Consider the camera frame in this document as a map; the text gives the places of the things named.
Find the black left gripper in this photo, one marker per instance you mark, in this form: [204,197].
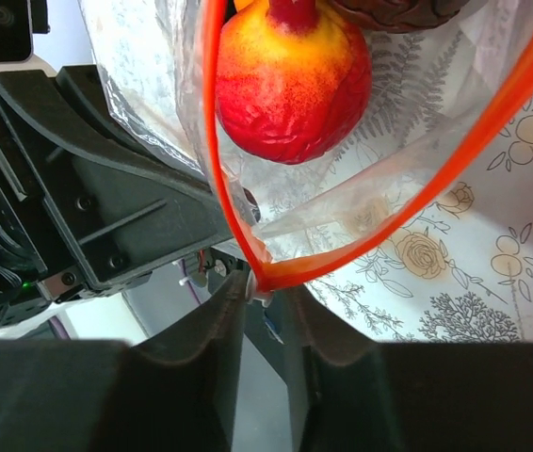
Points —
[77,191]

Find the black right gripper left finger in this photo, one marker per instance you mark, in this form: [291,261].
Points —
[174,392]

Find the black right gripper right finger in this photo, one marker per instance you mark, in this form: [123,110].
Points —
[349,393]

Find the wrinkled red fruit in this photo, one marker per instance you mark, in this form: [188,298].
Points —
[293,79]

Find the clear zip bag orange zipper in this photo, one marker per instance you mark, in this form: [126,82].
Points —
[157,62]

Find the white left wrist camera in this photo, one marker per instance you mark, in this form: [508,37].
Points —
[20,21]

